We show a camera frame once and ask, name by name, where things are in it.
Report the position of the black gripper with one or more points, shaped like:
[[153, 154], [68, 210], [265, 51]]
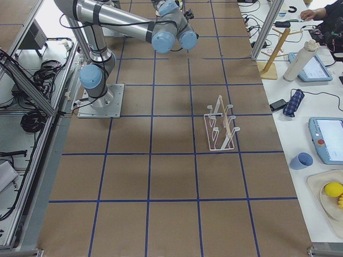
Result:
[[189, 13]]

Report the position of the blue teach pendant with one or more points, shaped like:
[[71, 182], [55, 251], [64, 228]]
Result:
[[326, 135], [313, 68]]

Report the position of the blue grey cup on desk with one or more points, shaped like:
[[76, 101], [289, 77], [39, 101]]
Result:
[[301, 161]]

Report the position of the blue teach pendant near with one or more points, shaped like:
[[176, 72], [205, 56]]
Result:
[[326, 135]]

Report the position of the blue teach pendant far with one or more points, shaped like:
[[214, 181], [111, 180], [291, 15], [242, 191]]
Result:
[[313, 68]]

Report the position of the folded plaid umbrella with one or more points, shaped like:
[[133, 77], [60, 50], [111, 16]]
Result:
[[292, 106]]

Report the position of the wooden mug tree stand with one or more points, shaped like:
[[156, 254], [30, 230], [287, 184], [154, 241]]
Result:
[[268, 69]]

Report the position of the beige tray with plate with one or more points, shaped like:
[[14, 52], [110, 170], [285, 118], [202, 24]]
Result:
[[328, 204]]

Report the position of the white wire cup rack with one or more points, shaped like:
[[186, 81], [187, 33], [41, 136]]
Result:
[[219, 125]]

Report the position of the black phone on desk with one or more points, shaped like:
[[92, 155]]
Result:
[[278, 105]]

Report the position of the yellow toy lemon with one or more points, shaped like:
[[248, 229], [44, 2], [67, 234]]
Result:
[[333, 189]]

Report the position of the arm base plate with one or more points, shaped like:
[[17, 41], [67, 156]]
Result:
[[107, 106]]

